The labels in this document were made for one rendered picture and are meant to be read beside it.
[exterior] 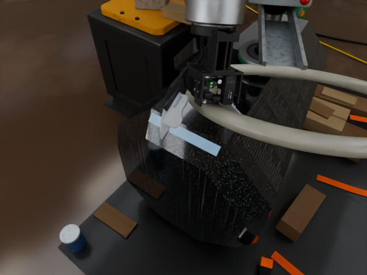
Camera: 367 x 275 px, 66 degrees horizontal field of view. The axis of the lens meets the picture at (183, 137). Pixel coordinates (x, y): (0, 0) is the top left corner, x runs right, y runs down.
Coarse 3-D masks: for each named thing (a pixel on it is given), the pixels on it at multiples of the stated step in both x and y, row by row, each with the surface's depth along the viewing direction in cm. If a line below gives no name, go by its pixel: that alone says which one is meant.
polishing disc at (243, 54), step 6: (246, 42) 131; (252, 42) 131; (240, 48) 128; (246, 48) 128; (252, 48) 128; (240, 54) 125; (246, 54) 125; (252, 54) 125; (246, 60) 122; (252, 60) 122; (258, 60) 122
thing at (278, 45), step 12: (288, 12) 107; (264, 24) 94; (276, 24) 103; (288, 24) 103; (264, 36) 88; (276, 36) 97; (288, 36) 97; (300, 36) 88; (264, 48) 83; (276, 48) 92; (288, 48) 92; (300, 48) 84; (264, 60) 79; (276, 60) 87; (288, 60) 87; (300, 60) 81
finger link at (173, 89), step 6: (180, 72) 49; (180, 78) 48; (174, 84) 48; (180, 84) 48; (168, 90) 49; (174, 90) 48; (180, 90) 49; (186, 90) 49; (168, 96) 49; (174, 96) 49; (168, 102) 49; (168, 108) 49
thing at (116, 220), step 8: (104, 208) 167; (112, 208) 167; (96, 216) 164; (104, 216) 164; (112, 216) 164; (120, 216) 164; (112, 224) 160; (120, 224) 160; (128, 224) 160; (136, 224) 161; (120, 232) 157; (128, 232) 157
